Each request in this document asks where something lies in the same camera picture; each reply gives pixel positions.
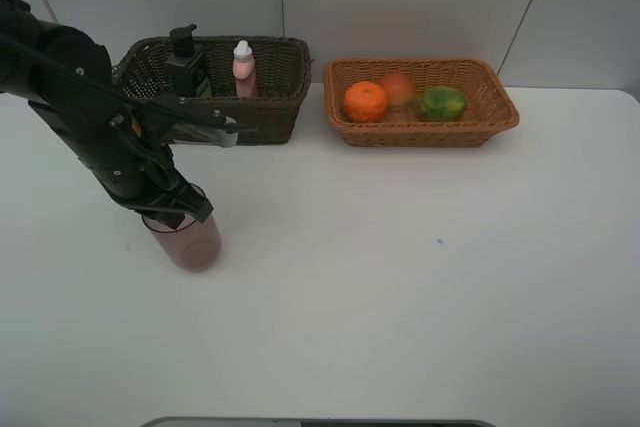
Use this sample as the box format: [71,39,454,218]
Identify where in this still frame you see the light brown wicker basket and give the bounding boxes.
[324,58,519,148]

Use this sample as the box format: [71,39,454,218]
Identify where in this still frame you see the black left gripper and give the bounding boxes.
[74,115,203,229]

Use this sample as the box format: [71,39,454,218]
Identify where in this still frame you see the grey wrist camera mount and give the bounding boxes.
[166,117,239,148]

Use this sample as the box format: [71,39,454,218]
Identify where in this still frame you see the dark brown wicker basket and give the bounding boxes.
[113,36,311,145]

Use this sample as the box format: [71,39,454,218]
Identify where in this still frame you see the green lime fruit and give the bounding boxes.
[419,87,469,122]

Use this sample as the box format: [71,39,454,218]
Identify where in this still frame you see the pink spray bottle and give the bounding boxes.
[232,40,258,98]

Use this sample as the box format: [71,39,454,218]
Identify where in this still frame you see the translucent pink plastic cup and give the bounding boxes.
[141,184,222,272]

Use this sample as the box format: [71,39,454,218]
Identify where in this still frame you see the orange tangerine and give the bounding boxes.
[344,81,389,123]

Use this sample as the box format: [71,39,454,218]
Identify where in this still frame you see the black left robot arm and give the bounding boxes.
[1,0,213,228]

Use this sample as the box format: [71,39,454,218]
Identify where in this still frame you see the dark green pump bottle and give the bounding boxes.
[167,24,212,98]

